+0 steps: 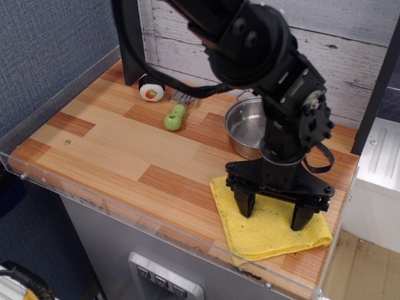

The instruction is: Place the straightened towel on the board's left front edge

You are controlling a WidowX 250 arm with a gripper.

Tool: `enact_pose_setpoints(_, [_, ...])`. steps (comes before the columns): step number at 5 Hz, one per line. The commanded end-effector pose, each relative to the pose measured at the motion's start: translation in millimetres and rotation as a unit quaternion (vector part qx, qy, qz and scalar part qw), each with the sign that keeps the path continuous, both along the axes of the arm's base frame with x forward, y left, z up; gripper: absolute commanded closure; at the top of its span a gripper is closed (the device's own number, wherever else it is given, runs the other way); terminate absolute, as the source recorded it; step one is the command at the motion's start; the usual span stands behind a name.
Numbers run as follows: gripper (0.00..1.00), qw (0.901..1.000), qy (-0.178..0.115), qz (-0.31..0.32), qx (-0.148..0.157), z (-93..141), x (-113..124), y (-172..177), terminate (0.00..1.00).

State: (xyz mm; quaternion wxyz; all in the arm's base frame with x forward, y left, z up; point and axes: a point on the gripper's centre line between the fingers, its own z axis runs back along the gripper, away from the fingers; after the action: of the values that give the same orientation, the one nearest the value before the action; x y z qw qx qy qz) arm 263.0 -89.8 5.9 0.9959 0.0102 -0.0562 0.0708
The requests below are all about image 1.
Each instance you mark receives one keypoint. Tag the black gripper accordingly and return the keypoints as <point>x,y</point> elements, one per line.
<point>291,183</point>

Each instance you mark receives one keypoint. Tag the yellow towel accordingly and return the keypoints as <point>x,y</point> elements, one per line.
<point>267,233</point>

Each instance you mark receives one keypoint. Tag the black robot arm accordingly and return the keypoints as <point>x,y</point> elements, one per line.
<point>250,46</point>

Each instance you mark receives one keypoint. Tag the stainless steel pot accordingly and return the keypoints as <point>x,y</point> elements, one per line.
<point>245,123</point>

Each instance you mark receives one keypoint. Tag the white appliance on right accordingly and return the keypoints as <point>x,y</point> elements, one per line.
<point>372,210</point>

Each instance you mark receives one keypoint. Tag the silver dispenser panel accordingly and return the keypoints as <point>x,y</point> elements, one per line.
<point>164,278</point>

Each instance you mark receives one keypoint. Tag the plush sushi roll toy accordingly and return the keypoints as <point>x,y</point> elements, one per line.
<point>151,89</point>

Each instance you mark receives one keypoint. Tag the yellow object bottom left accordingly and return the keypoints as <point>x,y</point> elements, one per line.
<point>37,293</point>

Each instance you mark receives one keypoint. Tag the green handled toy spatula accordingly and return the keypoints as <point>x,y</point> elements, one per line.
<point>173,121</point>

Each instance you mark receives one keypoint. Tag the dark right frame post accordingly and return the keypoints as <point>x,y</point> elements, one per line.
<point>378,92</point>

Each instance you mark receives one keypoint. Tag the clear acrylic guard rail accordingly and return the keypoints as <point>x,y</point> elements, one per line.
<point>107,149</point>

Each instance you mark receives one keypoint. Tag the dark vertical frame post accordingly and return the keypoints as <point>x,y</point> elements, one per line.
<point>128,25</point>

